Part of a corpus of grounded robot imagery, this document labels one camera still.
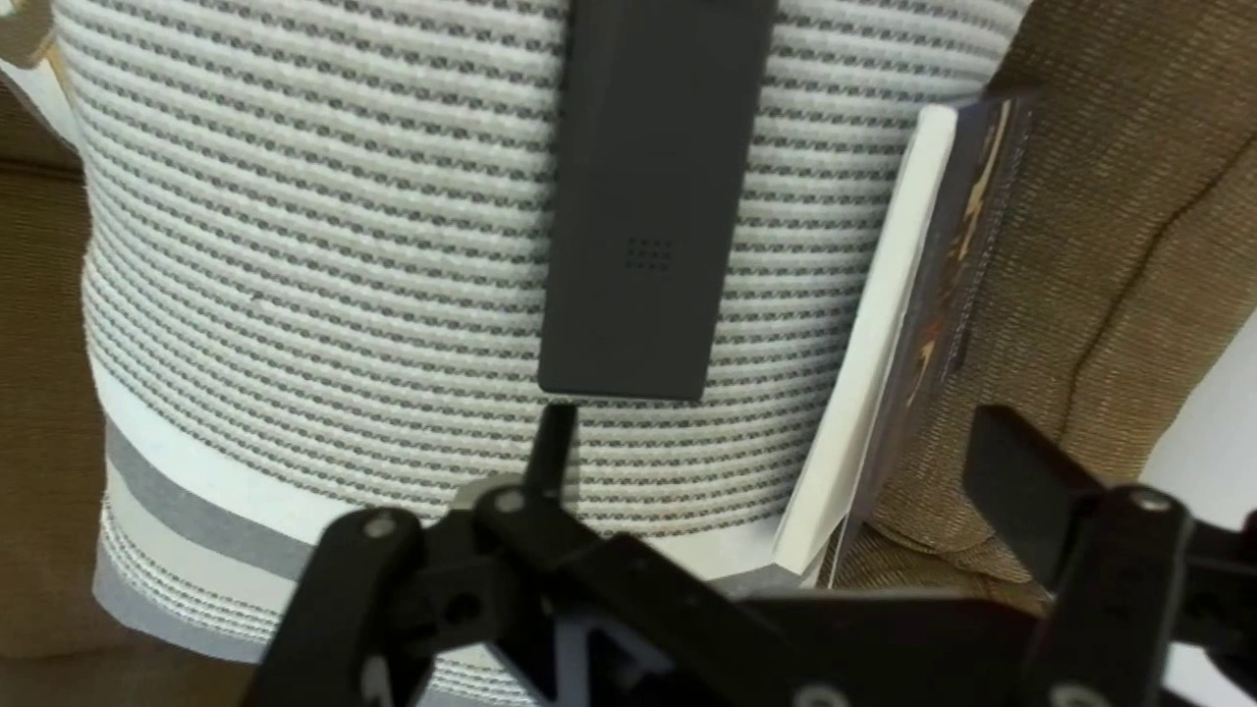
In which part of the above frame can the grey striped pillow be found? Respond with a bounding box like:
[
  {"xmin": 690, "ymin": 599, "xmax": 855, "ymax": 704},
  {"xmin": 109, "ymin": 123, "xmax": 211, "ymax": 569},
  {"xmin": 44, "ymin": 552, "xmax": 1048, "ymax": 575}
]
[{"xmin": 53, "ymin": 0, "xmax": 1036, "ymax": 707}]

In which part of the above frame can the black remote control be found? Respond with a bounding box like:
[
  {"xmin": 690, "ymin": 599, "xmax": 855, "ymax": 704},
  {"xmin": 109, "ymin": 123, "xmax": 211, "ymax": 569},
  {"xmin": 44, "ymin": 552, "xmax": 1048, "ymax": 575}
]
[{"xmin": 535, "ymin": 0, "xmax": 782, "ymax": 404}]

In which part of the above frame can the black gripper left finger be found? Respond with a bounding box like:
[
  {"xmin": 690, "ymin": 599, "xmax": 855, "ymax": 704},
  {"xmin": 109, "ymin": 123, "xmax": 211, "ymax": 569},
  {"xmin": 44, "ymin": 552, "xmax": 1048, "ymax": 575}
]
[{"xmin": 241, "ymin": 400, "xmax": 840, "ymax": 707}]

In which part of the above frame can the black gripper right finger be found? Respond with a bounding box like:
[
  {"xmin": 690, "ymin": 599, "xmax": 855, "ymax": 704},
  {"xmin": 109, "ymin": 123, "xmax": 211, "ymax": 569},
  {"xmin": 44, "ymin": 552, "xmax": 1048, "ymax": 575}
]
[{"xmin": 960, "ymin": 400, "xmax": 1257, "ymax": 707}]

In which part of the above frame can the dark cover book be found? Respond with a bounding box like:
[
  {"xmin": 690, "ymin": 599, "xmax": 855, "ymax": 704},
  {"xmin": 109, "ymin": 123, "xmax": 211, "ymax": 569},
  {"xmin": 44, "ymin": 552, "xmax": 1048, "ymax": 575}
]
[{"xmin": 769, "ymin": 92, "xmax": 1044, "ymax": 589}]

